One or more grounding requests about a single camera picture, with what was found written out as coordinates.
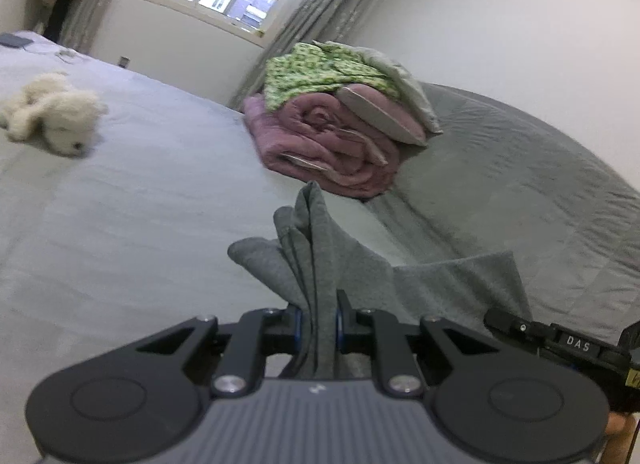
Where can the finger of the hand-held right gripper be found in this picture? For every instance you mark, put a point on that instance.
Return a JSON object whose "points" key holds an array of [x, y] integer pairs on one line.
{"points": [[550, 336]]}

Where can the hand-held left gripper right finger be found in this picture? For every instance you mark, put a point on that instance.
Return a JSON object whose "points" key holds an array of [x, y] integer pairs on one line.
{"points": [[339, 331]]}

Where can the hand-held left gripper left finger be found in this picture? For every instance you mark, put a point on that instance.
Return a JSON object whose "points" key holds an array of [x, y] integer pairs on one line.
{"points": [[298, 331]]}

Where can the grey t-shirt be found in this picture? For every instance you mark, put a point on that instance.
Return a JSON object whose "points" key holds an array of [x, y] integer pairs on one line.
{"points": [[325, 254]]}

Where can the person's right hand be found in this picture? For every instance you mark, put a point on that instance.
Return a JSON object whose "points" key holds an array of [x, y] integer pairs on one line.
{"points": [[620, 436]]}

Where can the grey duvet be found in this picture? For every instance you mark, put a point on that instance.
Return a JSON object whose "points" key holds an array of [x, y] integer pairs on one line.
{"points": [[525, 184]]}

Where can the pink folded quilt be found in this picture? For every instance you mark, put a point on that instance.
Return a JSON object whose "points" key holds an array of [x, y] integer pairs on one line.
{"points": [[320, 144]]}

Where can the bed with grey sheet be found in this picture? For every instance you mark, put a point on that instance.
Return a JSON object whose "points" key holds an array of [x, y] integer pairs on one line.
{"points": [[125, 219]]}

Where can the pink pillow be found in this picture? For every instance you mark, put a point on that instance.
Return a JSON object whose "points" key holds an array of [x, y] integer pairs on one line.
{"points": [[385, 114]]}

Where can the grey-green pillow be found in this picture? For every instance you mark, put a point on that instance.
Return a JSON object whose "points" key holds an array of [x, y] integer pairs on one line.
{"points": [[405, 79]]}

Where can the green patterned blanket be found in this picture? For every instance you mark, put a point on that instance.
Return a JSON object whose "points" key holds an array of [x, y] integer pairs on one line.
{"points": [[305, 69]]}

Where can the white plush dog toy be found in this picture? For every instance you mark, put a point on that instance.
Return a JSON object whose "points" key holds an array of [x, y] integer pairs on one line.
{"points": [[55, 114]]}

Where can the dark tablet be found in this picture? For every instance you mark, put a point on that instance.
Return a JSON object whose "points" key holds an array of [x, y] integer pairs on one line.
{"points": [[15, 41]]}

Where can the wall socket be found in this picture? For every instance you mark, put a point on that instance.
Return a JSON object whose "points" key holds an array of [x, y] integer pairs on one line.
{"points": [[124, 61]]}

